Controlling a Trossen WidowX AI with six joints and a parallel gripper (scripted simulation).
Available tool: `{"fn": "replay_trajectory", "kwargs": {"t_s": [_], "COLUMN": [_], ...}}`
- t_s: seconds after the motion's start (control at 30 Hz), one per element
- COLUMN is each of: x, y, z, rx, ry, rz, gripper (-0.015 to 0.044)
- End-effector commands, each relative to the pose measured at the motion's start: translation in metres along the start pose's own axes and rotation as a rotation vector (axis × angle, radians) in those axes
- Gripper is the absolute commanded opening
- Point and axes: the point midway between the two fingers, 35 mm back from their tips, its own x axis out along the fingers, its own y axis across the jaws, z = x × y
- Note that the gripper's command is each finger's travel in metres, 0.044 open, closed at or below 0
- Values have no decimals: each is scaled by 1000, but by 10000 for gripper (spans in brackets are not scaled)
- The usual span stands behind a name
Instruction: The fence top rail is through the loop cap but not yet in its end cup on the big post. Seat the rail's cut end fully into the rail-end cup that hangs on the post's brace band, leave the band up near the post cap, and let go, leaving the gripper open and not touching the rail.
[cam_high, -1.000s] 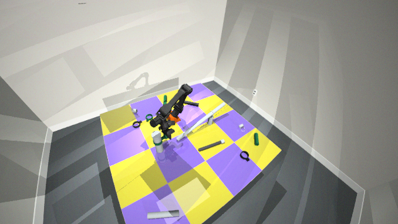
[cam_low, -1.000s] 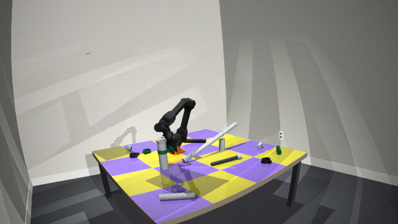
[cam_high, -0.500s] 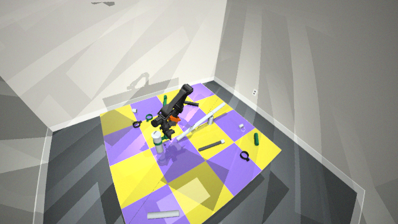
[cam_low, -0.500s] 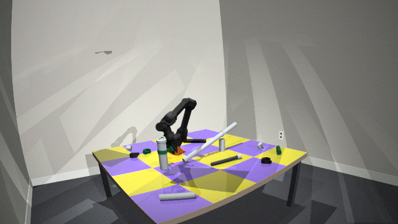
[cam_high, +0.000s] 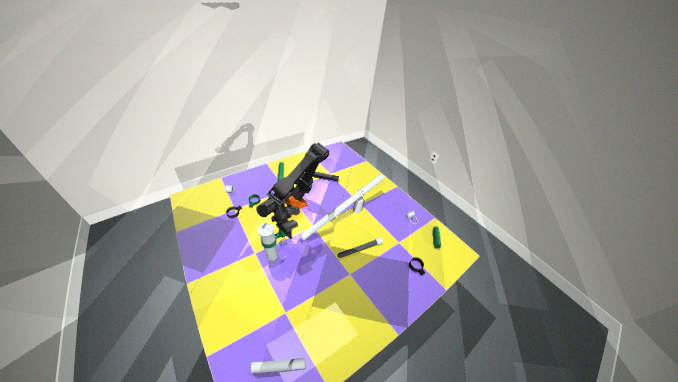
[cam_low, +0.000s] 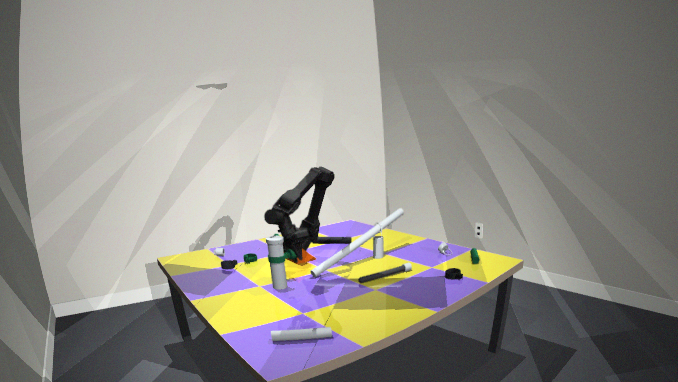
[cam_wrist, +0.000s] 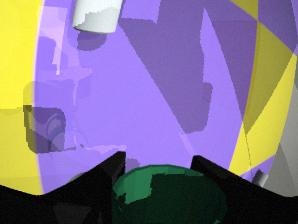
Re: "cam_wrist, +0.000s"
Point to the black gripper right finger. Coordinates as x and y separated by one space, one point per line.
248 203

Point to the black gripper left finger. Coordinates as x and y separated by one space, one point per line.
85 200

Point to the dark green cup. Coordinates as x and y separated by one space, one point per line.
166 194

